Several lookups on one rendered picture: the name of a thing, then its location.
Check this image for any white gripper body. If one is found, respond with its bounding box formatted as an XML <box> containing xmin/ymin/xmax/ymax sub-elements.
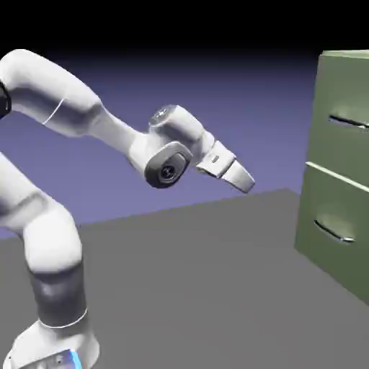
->
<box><xmin>221</xmin><ymin>159</ymin><xmax>257</xmax><ymax>195</ymax></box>

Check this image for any green painted cabinet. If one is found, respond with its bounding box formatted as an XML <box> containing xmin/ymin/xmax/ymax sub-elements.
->
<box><xmin>293</xmin><ymin>49</ymin><xmax>369</xmax><ymax>306</ymax></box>

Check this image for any green drawer front with handle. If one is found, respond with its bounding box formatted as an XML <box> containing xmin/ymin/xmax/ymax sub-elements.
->
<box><xmin>306</xmin><ymin>54</ymin><xmax>369</xmax><ymax>187</ymax></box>
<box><xmin>294</xmin><ymin>164</ymin><xmax>369</xmax><ymax>304</ymax></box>

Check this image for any curved metal drawer handle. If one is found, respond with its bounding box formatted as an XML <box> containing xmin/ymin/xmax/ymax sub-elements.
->
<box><xmin>314</xmin><ymin>219</ymin><xmax>356</xmax><ymax>244</ymax></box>
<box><xmin>328</xmin><ymin>114</ymin><xmax>369</xmax><ymax>130</ymax></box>

